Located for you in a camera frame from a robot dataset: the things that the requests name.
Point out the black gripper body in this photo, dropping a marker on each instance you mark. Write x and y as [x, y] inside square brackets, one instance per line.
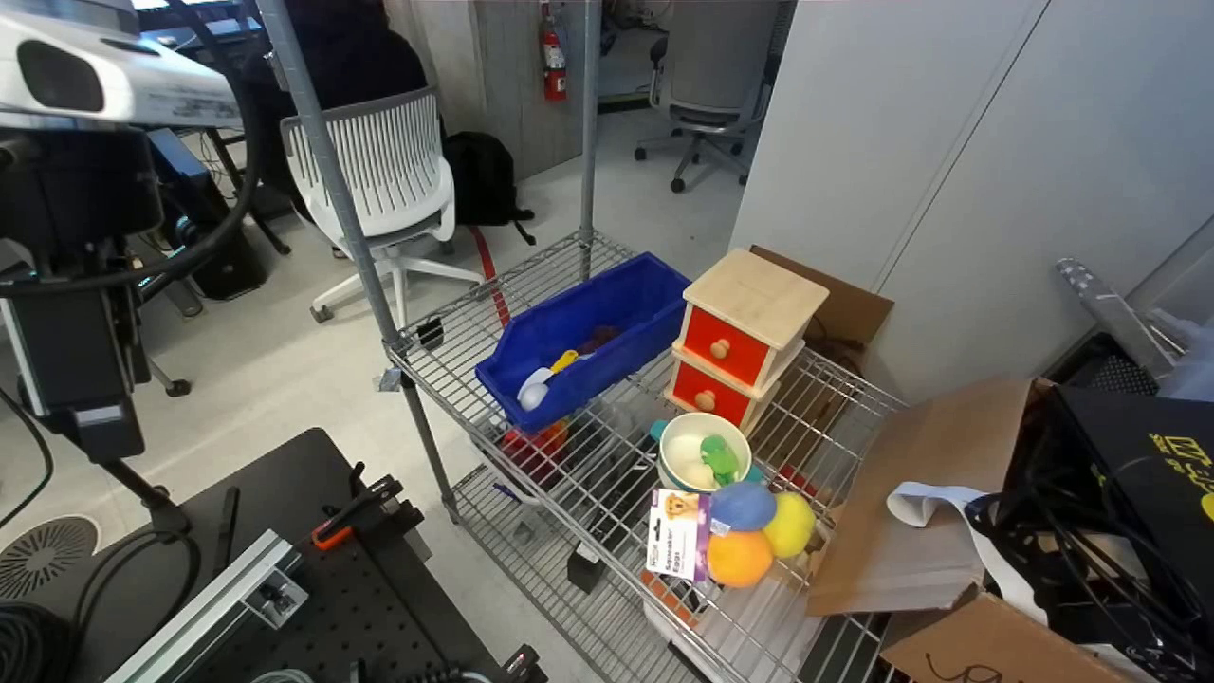
[79, 190]

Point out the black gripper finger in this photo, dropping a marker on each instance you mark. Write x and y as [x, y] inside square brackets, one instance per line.
[88, 367]

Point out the colourful toy pile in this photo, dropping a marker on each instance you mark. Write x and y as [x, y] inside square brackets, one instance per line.
[742, 558]

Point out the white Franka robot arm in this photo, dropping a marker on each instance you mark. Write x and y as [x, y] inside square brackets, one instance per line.
[138, 76]

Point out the blue plastic crate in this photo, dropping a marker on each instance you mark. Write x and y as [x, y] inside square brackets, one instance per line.
[610, 374]

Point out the small white toy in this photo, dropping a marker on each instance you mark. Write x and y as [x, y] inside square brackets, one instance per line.
[687, 453]

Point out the small green toy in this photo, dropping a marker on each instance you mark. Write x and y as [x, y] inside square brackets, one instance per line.
[720, 457]

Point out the grey folding stand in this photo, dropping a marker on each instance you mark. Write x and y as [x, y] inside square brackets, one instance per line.
[171, 385]

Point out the blue black equipment cart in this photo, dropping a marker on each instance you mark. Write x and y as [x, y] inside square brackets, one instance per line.
[175, 159]

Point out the grey perforated round disc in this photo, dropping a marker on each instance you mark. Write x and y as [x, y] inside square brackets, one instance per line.
[42, 558]

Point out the aluminium extrusion bar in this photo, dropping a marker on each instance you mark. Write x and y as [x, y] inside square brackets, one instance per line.
[202, 610]

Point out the white mesh office chair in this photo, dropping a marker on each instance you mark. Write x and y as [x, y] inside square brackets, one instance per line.
[374, 166]

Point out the black work table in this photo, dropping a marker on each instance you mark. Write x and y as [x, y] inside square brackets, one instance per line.
[355, 610]

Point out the red plastic item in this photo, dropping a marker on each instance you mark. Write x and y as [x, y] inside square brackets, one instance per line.
[538, 448]

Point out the red fire extinguisher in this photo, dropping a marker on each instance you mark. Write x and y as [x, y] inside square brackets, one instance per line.
[551, 52]

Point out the small black block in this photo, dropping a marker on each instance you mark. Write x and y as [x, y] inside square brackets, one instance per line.
[586, 567]

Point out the white bowl with green rim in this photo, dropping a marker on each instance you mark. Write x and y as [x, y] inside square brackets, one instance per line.
[677, 479]

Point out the orange white small package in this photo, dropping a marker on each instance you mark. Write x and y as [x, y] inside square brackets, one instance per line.
[665, 596]

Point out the grey office chair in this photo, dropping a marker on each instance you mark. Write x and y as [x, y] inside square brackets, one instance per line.
[704, 116]

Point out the wooden box with red drawers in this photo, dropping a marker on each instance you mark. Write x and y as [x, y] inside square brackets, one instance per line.
[744, 298]

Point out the flat brown cardboard sheet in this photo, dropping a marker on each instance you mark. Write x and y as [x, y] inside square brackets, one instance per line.
[853, 318]

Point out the brown cardboard box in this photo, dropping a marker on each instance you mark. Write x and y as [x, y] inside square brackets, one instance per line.
[935, 479]

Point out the silver perforated metal bar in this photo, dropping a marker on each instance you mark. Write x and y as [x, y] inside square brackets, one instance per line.
[1113, 318]

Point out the black box with yellow print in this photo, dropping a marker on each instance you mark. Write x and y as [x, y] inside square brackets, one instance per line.
[1140, 443]

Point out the black articulated camera stand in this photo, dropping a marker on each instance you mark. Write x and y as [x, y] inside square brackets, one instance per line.
[159, 506]

